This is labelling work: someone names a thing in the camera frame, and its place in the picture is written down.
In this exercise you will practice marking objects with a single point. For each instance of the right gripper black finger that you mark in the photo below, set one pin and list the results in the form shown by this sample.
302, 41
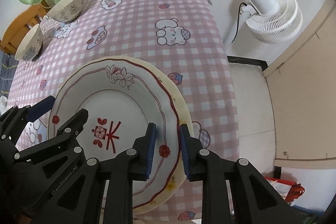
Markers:
68, 132

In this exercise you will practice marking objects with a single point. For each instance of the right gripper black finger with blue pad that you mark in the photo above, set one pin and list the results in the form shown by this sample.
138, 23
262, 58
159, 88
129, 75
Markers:
133, 164
233, 191

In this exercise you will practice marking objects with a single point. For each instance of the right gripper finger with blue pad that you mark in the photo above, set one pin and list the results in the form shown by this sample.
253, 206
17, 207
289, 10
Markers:
40, 109

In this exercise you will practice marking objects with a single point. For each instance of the bowl edge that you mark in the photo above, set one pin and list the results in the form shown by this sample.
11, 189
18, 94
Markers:
30, 45

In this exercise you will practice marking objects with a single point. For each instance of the white plate red pattern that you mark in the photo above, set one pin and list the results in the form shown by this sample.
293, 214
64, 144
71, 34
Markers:
118, 118

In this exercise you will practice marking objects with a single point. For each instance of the cream plate yellow flowers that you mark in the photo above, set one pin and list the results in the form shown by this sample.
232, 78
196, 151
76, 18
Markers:
181, 113

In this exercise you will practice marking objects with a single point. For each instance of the red object on floor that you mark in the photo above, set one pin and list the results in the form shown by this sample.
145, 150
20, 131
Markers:
288, 190

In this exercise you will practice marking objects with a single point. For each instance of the grey plaid cloth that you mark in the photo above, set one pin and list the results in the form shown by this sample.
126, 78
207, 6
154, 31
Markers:
8, 67

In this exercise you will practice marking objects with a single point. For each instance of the wooden chair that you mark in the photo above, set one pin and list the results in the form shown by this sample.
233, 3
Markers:
20, 26

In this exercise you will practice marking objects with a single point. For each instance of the middle floral ceramic bowl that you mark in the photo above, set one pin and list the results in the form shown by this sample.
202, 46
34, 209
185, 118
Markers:
66, 10

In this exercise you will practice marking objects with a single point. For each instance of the beige door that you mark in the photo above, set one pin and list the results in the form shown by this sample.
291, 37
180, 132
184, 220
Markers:
301, 83

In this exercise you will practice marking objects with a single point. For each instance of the white floor fan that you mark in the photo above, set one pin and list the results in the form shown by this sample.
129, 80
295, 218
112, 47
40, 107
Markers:
269, 21

